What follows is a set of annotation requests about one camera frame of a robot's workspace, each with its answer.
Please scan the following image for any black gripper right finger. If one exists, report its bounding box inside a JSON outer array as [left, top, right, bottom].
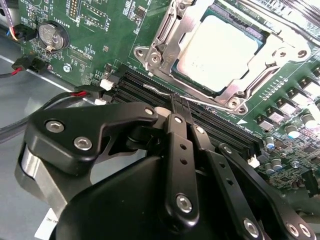
[[181, 97, 318, 240]]

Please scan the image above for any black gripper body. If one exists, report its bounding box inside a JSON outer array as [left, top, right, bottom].
[[56, 156, 242, 240]]

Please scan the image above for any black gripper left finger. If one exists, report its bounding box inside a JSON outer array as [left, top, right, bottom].
[[14, 92, 201, 228]]

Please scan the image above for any silver wire locking lever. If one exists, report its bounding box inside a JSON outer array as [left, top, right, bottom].
[[142, 83, 232, 111]]

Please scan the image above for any metal socket cover frame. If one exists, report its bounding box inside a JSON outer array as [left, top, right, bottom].
[[152, 0, 305, 108]]

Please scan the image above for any silver CPU plate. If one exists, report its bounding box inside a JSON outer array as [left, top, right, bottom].
[[174, 14, 266, 94]]

